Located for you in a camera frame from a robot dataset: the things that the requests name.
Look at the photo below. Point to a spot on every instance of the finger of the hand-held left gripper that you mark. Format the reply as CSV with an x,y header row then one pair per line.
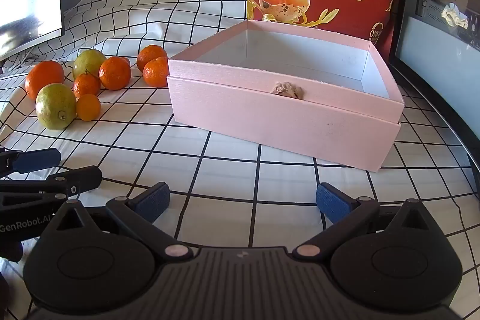
x,y
84,179
37,159

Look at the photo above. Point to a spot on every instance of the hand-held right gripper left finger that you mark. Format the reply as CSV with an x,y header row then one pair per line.
x,y
153,202

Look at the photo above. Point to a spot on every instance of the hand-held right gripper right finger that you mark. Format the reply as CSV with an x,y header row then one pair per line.
x,y
330,202

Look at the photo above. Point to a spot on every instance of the yellow-green citrus fruit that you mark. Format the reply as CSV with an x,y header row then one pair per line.
x,y
55,106
89,62

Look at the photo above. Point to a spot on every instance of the small mandarin orange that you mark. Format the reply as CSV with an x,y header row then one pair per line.
x,y
89,107
86,85

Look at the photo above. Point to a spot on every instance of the large orange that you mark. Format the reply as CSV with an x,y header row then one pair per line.
x,y
44,79

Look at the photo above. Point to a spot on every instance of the pink cardboard box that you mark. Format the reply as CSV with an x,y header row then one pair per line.
x,y
285,125

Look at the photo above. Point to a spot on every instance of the person's left hand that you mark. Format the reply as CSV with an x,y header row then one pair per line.
x,y
9,251

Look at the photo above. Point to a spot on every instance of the white black-grid tablecloth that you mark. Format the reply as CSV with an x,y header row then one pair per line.
x,y
232,170

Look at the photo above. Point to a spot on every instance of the glass-sided computer case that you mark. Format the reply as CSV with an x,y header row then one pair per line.
x,y
442,5

